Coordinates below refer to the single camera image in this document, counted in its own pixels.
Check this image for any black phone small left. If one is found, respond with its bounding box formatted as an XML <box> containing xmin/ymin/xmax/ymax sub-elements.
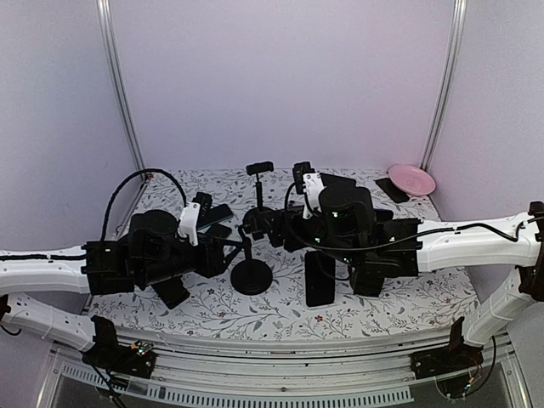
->
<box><xmin>152</xmin><ymin>277</ymin><xmax>190</xmax><ymax>309</ymax></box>

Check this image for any aluminium front rail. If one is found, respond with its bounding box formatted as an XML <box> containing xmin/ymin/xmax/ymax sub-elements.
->
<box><xmin>40</xmin><ymin>326</ymin><xmax>530</xmax><ymax>408</ymax></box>

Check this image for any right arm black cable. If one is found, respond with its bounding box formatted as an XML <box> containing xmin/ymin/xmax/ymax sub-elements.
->
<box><xmin>283</xmin><ymin>182</ymin><xmax>544</xmax><ymax>252</ymax></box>

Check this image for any black phone under plate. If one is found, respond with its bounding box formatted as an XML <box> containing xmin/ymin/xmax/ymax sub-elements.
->
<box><xmin>375</xmin><ymin>178</ymin><xmax>410</xmax><ymax>203</ymax></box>

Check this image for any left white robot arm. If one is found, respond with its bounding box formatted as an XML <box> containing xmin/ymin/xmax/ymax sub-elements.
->
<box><xmin>1</xmin><ymin>207</ymin><xmax>241</xmax><ymax>369</ymax></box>

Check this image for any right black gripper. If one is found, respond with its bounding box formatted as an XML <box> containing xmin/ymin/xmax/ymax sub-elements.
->
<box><xmin>258</xmin><ymin>206</ymin><xmax>360</xmax><ymax>269</ymax></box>

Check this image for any left aluminium frame post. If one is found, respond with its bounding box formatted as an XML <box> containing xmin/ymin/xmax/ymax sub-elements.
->
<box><xmin>96</xmin><ymin>0</ymin><xmax>145</xmax><ymax>170</ymax></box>

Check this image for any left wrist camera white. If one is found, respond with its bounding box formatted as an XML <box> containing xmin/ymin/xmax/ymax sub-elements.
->
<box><xmin>177</xmin><ymin>192</ymin><xmax>213</xmax><ymax>247</ymax></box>

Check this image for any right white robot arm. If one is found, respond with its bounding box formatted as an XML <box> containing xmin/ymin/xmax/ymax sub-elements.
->
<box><xmin>243</xmin><ymin>183</ymin><xmax>543</xmax><ymax>371</ymax></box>

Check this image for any floral patterned table mat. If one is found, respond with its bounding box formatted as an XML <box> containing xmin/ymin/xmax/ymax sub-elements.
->
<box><xmin>88</xmin><ymin>169</ymin><xmax>479</xmax><ymax>342</ymax></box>

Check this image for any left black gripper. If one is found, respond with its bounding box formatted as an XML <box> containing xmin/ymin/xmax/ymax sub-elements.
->
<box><xmin>139</xmin><ymin>233</ymin><xmax>242</xmax><ymax>287</ymax></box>

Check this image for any right aluminium frame post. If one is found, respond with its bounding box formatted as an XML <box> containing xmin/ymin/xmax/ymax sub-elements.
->
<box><xmin>420</xmin><ymin>0</ymin><xmax>468</xmax><ymax>173</ymax></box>

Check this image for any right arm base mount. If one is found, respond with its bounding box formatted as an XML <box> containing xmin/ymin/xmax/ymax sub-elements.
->
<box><xmin>410</xmin><ymin>317</ymin><xmax>484</xmax><ymax>400</ymax></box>

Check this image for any tall black phone stand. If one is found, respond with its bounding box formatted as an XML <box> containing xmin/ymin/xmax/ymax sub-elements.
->
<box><xmin>246</xmin><ymin>161</ymin><xmax>275</xmax><ymax>211</ymax></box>
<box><xmin>230</xmin><ymin>208</ymin><xmax>273</xmax><ymax>296</ymax></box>

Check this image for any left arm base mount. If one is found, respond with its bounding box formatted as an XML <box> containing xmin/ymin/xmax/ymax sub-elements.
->
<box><xmin>82</xmin><ymin>316</ymin><xmax>157</xmax><ymax>379</ymax></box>

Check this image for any blue-edged phone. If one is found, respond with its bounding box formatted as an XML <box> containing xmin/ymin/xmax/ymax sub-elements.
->
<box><xmin>349</xmin><ymin>272</ymin><xmax>384</xmax><ymax>298</ymax></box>

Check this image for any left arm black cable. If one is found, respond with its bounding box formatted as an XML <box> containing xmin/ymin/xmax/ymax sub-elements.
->
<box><xmin>101</xmin><ymin>168</ymin><xmax>188</xmax><ymax>243</ymax></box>

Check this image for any pink plate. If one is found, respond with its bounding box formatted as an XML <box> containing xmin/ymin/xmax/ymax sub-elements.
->
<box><xmin>388</xmin><ymin>165</ymin><xmax>436</xmax><ymax>196</ymax></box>

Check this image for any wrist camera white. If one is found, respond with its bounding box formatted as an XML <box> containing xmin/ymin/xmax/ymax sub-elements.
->
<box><xmin>177</xmin><ymin>192</ymin><xmax>213</xmax><ymax>247</ymax></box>
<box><xmin>292</xmin><ymin>161</ymin><xmax>325</xmax><ymax>219</ymax></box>

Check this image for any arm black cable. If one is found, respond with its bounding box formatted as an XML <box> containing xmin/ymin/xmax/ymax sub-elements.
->
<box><xmin>101</xmin><ymin>168</ymin><xmax>188</xmax><ymax>243</ymax></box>
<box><xmin>283</xmin><ymin>182</ymin><xmax>544</xmax><ymax>252</ymax></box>

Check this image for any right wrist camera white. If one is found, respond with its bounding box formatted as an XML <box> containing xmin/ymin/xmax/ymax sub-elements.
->
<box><xmin>292</xmin><ymin>161</ymin><xmax>325</xmax><ymax>219</ymax></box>

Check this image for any aluminium frame post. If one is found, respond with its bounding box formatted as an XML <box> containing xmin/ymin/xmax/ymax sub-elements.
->
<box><xmin>420</xmin><ymin>0</ymin><xmax>468</xmax><ymax>173</ymax></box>
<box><xmin>96</xmin><ymin>0</ymin><xmax>145</xmax><ymax>170</ymax></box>

